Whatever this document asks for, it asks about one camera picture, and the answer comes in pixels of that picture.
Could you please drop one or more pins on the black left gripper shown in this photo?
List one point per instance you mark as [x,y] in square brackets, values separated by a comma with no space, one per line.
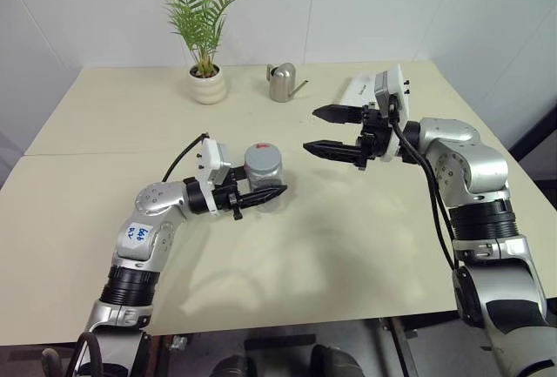
[226,197]

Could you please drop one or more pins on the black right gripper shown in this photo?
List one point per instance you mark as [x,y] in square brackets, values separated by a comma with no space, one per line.
[374,135]

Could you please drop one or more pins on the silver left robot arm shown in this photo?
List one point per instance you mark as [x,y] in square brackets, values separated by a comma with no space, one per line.
[152,203]

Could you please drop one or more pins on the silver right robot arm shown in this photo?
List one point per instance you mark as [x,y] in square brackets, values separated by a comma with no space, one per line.
[478,163]

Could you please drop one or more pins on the grey jar lid, red mark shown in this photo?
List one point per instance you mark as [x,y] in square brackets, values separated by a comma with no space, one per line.
[261,159]

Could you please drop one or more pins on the white cardboard box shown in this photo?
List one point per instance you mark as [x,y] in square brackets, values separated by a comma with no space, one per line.
[354,89]

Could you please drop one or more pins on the silver metal watering can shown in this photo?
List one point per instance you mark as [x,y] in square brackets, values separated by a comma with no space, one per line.
[282,83]

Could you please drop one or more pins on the green palm in white pot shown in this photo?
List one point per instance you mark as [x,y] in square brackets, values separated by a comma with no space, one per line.
[208,89]

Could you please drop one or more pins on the white sticker with blue writing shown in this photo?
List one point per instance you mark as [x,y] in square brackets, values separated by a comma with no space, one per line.
[137,237]

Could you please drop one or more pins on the dark rounded shape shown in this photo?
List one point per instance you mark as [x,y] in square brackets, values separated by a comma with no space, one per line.
[235,367]
[335,361]

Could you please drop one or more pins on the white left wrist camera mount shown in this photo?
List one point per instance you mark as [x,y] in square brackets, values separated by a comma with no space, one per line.
[210,159]

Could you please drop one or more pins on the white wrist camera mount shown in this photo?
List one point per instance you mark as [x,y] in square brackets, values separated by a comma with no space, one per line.
[400,89]
[210,159]

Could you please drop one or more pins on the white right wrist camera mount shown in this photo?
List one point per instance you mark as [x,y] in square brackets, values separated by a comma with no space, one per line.
[400,89]

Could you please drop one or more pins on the metal table frame bar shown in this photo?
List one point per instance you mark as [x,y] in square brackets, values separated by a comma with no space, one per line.
[398,346]

